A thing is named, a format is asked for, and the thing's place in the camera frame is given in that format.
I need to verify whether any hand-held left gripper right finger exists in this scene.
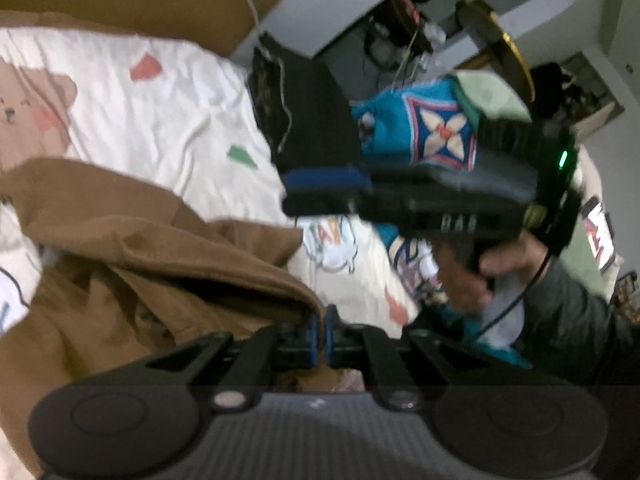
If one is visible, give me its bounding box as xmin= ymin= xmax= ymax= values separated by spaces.
xmin=325 ymin=304 xmax=506 ymax=410

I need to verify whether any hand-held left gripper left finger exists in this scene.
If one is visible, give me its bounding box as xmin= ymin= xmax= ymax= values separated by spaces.
xmin=144 ymin=312 xmax=319 ymax=411

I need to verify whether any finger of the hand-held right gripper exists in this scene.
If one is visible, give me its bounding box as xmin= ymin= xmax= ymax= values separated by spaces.
xmin=281 ymin=189 xmax=373 ymax=220
xmin=281 ymin=167 xmax=373 ymax=195

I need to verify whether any brown printed t-shirt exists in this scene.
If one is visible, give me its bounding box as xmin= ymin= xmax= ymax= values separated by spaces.
xmin=0 ymin=157 xmax=366 ymax=478

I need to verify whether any person's right hand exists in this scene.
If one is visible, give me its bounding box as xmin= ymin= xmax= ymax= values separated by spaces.
xmin=434 ymin=234 xmax=551 ymax=313

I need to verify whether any black folded garment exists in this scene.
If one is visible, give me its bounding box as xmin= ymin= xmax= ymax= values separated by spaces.
xmin=248 ymin=35 xmax=361 ymax=171

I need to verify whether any blue printed cloth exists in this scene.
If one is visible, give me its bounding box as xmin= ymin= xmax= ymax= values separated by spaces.
xmin=350 ymin=77 xmax=531 ymax=371

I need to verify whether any pale green cloth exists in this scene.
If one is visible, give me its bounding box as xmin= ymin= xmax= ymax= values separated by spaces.
xmin=452 ymin=70 xmax=532 ymax=123

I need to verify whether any cream cloth with red print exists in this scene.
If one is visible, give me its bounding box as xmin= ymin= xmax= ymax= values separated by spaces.
xmin=570 ymin=145 xmax=626 ymax=301

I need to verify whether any white cabinet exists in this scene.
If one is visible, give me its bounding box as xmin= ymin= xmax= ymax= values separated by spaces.
xmin=260 ymin=0 xmax=506 ymax=58

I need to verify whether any round gold-rimmed table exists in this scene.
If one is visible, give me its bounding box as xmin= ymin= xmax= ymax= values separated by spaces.
xmin=455 ymin=0 xmax=537 ymax=107

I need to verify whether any white cartoon-print bed sheet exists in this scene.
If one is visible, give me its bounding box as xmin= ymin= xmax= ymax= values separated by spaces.
xmin=0 ymin=25 xmax=436 ymax=480

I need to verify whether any brown cardboard sheet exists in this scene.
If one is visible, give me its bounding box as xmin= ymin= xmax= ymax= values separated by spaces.
xmin=0 ymin=0 xmax=286 ymax=58

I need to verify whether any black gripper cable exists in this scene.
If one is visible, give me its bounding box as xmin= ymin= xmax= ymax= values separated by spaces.
xmin=480 ymin=230 xmax=562 ymax=342

